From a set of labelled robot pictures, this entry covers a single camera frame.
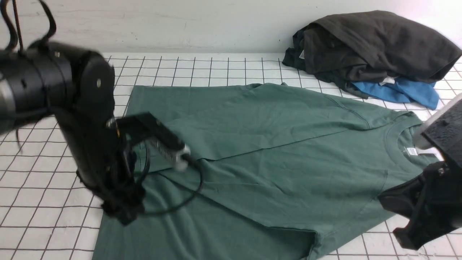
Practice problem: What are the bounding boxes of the green long-sleeve top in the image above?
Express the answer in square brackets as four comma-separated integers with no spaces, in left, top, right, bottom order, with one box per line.
[92,83,437,260]

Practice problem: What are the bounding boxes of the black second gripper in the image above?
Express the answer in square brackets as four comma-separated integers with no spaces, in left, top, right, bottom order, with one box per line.
[378,162,461,250]

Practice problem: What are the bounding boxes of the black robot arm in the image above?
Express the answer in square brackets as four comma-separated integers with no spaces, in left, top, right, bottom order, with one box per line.
[1,42,461,253]

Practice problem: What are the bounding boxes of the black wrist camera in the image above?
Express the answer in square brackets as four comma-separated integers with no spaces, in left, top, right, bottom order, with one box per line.
[115,112,191,172]

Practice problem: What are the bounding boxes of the dark grey-brown garment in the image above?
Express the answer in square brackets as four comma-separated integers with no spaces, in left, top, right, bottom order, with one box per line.
[282,10,462,98]

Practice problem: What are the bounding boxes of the blue garment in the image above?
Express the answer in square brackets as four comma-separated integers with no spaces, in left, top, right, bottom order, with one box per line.
[352,77,439,110]

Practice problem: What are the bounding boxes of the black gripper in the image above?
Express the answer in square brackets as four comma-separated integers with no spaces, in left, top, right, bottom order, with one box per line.
[55,109,145,225]

